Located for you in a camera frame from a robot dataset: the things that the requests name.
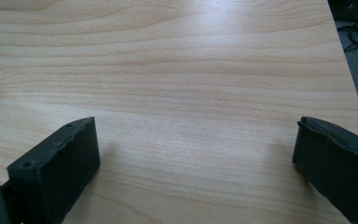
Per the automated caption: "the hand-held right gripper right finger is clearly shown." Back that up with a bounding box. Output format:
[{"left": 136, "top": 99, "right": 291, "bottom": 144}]
[{"left": 292, "top": 116, "right": 358, "bottom": 224}]

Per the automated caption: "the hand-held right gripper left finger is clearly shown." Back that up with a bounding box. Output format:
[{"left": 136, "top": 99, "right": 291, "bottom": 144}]
[{"left": 7, "top": 116, "right": 102, "bottom": 224}]

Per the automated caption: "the black stand base plate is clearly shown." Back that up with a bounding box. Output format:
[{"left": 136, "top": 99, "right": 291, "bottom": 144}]
[{"left": 326, "top": 0, "right": 358, "bottom": 23}]

